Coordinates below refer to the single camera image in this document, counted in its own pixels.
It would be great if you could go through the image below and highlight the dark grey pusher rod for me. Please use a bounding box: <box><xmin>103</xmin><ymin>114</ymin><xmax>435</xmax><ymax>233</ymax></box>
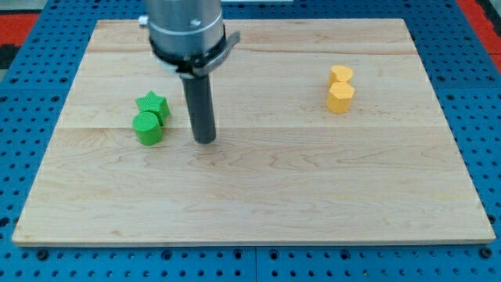
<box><xmin>182</xmin><ymin>76</ymin><xmax>216</xmax><ymax>144</ymax></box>

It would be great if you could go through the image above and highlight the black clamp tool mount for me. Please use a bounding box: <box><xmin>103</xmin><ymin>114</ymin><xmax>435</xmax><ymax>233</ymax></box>
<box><xmin>149</xmin><ymin>26</ymin><xmax>240</xmax><ymax>79</ymax></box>

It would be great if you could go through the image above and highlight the green circle block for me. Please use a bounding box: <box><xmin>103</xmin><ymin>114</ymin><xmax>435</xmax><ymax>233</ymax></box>
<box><xmin>132</xmin><ymin>111</ymin><xmax>163</xmax><ymax>146</ymax></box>

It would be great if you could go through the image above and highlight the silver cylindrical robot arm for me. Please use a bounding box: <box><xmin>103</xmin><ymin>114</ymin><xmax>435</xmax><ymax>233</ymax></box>
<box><xmin>145</xmin><ymin>0</ymin><xmax>240</xmax><ymax>144</ymax></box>

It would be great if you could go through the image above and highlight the green star block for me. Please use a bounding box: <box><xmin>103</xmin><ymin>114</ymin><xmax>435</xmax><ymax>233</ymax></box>
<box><xmin>135</xmin><ymin>91</ymin><xmax>170</xmax><ymax>126</ymax></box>

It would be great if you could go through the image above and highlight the light wooden board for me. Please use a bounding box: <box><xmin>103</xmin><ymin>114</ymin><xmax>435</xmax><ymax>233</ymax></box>
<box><xmin>12</xmin><ymin>19</ymin><xmax>496</xmax><ymax>247</ymax></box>

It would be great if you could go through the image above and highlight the yellow heart block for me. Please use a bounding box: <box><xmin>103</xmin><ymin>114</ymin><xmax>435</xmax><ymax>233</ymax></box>
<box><xmin>327</xmin><ymin>65</ymin><xmax>354</xmax><ymax>87</ymax></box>

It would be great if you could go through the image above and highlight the yellow hexagon block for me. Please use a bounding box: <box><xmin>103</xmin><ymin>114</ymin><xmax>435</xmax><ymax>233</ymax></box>
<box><xmin>326</xmin><ymin>82</ymin><xmax>355</xmax><ymax>114</ymax></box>

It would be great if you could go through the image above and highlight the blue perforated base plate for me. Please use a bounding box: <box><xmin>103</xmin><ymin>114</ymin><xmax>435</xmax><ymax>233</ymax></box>
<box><xmin>1</xmin><ymin>1</ymin><xmax>500</xmax><ymax>281</ymax></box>

